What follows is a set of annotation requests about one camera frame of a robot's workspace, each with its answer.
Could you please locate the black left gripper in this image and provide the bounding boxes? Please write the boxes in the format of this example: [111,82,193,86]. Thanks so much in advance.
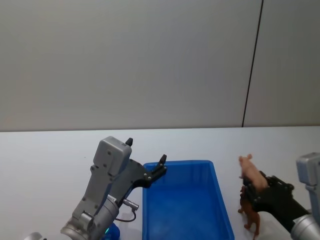
[109,137,168,205]

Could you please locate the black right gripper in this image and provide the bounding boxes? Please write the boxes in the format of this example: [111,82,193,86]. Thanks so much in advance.
[242,170,311,233]

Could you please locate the pink toy pig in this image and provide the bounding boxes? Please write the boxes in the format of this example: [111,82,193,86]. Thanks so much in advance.
[238,153,270,188]

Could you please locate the brown toy animal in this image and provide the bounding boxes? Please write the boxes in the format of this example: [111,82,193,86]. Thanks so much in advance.
[237,186,262,240]

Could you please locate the blue plastic bin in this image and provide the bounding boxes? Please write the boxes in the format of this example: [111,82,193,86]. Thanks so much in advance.
[141,159,236,240]

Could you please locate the small blue plastic object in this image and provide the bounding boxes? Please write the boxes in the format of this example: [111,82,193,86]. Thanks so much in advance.
[103,221,121,240]

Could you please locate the thin dark cable silver plug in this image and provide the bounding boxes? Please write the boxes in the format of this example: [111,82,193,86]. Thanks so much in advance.
[114,198,140,223]

